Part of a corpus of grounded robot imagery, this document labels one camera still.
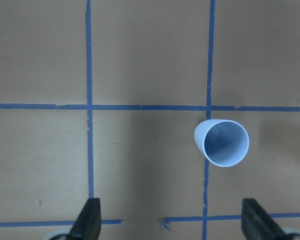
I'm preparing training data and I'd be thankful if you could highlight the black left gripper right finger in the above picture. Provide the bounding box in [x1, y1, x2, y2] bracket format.
[241, 198, 287, 240]

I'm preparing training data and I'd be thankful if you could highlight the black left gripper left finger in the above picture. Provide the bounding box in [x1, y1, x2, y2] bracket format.
[66, 198, 101, 240]

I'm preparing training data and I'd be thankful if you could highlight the light blue plastic cup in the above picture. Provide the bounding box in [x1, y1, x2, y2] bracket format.
[193, 119, 250, 168]

